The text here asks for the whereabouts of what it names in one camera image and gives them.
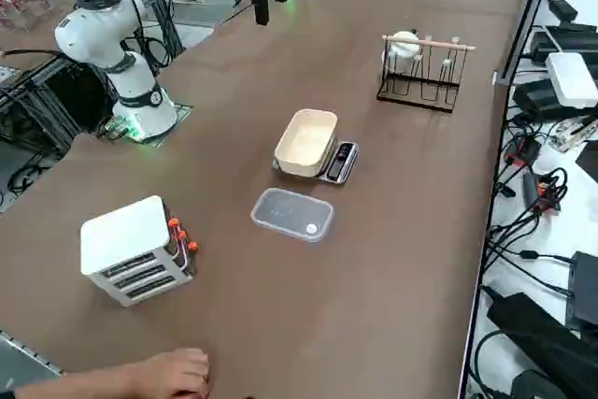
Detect large black device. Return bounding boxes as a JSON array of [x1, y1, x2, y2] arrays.
[[486, 292, 598, 399]]

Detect bare circuit board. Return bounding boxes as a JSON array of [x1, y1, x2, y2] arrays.
[[549, 117, 598, 153]]

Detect cream rectangular container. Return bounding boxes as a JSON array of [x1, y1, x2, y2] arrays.
[[273, 108, 339, 180]]

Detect upright frame pole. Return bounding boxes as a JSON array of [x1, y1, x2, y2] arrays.
[[502, 0, 564, 78]]

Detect white three-layer storage box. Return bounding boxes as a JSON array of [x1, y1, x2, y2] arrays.
[[79, 195, 200, 307]]

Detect white box device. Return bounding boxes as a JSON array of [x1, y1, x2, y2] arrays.
[[545, 51, 598, 109]]

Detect silver table edge bracket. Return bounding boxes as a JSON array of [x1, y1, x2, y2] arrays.
[[492, 67, 516, 88]]

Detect white mug with black handle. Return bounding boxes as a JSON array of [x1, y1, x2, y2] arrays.
[[389, 29, 421, 74]]

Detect clear plastic lid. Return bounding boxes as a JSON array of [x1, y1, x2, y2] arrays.
[[250, 187, 335, 244]]

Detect black wire cup rack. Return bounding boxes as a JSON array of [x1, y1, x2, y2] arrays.
[[376, 34, 477, 114]]

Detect silver digital kitchen scale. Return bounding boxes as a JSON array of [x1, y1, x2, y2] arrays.
[[272, 139, 360, 185]]

